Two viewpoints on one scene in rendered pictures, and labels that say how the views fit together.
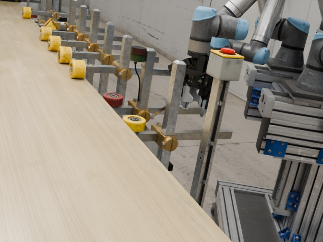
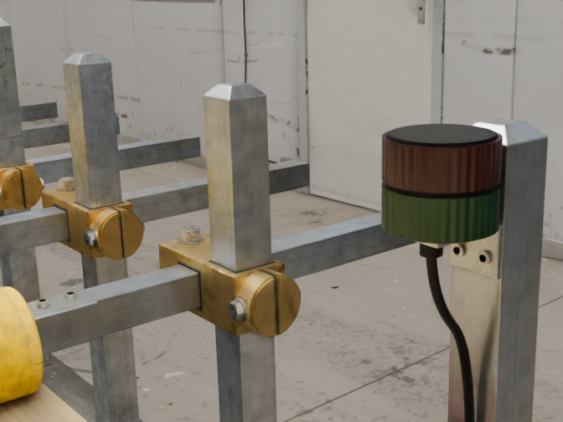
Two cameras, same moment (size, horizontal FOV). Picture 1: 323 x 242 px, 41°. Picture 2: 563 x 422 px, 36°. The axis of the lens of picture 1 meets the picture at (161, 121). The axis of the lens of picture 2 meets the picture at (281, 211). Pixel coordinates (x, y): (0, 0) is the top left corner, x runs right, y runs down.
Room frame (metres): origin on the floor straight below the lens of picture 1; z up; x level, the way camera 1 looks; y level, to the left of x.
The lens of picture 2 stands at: (1.21, 0.28, 1.20)
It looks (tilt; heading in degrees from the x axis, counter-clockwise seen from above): 16 degrees down; 350
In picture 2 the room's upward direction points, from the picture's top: 2 degrees counter-clockwise
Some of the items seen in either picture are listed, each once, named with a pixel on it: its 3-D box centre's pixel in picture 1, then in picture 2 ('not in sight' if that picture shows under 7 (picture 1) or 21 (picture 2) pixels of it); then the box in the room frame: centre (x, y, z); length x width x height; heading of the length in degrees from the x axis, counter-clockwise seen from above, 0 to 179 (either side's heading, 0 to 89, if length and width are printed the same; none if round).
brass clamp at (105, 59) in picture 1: (105, 57); (90, 221); (2.11, 0.33, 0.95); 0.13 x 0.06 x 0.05; 28
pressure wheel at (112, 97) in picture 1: (111, 107); not in sight; (1.63, 0.21, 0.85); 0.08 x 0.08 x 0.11
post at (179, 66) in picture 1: (168, 127); not in sight; (1.42, -0.03, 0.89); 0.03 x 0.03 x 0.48; 28
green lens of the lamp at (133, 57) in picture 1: (137, 56); (440, 204); (1.62, 0.13, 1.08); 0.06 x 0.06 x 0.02
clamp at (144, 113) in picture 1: (138, 111); not in sight; (1.66, 0.10, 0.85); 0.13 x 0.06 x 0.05; 28
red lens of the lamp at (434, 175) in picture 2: (138, 50); (441, 156); (1.62, 0.13, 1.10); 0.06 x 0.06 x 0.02
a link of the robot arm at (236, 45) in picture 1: (231, 48); not in sight; (1.91, -0.25, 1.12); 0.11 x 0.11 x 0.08; 58
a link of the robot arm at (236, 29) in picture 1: (229, 27); not in sight; (1.54, -0.18, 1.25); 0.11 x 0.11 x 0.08; 12
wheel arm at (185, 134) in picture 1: (181, 135); not in sight; (1.50, -0.08, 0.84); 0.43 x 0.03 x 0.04; 118
